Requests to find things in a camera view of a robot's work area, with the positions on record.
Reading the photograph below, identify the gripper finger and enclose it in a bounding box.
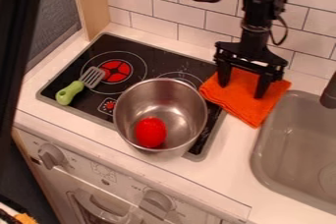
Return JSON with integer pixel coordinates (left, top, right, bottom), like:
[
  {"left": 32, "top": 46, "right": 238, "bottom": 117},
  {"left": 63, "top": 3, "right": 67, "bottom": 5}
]
[
  {"left": 252, "top": 72, "right": 275, "bottom": 100},
  {"left": 216, "top": 62, "right": 234, "bottom": 88}
]

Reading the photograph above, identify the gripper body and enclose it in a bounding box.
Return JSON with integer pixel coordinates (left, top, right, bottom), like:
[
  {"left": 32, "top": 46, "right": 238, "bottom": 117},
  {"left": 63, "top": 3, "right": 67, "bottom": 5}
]
[{"left": 212, "top": 28, "right": 291, "bottom": 82}]

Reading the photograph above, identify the orange cloth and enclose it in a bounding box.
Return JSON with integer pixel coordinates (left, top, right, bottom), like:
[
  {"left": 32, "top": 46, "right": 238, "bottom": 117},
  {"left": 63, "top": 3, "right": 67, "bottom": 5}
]
[{"left": 197, "top": 67, "right": 293, "bottom": 130}]

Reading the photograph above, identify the tap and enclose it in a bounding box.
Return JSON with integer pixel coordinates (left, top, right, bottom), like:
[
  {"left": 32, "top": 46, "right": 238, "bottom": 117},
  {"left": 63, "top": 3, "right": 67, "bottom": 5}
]
[{"left": 317, "top": 70, "right": 336, "bottom": 110}]

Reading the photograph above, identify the silver pot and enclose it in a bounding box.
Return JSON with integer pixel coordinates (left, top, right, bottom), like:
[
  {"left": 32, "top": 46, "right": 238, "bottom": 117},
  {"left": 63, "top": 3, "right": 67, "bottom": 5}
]
[{"left": 111, "top": 78, "right": 210, "bottom": 153}]

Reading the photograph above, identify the toy sink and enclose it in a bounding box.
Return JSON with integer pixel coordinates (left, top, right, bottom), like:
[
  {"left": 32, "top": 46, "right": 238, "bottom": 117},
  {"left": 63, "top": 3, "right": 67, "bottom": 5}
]
[{"left": 249, "top": 89, "right": 336, "bottom": 216}]

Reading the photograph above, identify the red toy tomato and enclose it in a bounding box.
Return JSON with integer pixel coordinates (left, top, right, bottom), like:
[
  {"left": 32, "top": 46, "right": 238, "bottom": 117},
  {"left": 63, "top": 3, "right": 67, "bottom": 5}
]
[{"left": 132, "top": 116, "right": 170, "bottom": 149}]

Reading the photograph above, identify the toy stove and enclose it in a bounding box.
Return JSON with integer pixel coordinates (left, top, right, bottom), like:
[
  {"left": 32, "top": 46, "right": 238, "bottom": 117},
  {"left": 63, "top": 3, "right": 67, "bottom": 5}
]
[{"left": 35, "top": 31, "right": 229, "bottom": 163}]

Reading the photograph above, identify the green handled spatula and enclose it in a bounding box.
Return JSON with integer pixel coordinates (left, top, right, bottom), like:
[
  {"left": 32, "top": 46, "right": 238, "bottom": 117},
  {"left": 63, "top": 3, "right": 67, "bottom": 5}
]
[{"left": 53, "top": 66, "right": 108, "bottom": 107}]

